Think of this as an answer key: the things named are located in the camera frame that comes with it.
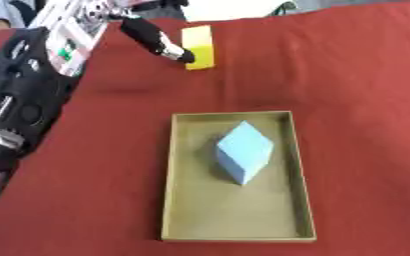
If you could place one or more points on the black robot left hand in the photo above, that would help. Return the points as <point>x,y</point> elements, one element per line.
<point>150,35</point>

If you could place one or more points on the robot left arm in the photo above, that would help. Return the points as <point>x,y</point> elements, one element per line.
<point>22,93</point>

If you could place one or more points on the tan open cardboard box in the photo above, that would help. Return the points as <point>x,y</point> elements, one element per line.
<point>237,206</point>

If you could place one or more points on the yellow rectangular block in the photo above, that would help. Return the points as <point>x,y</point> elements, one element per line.
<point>199,46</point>

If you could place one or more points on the light blue block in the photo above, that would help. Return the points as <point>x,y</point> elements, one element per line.
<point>244,151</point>

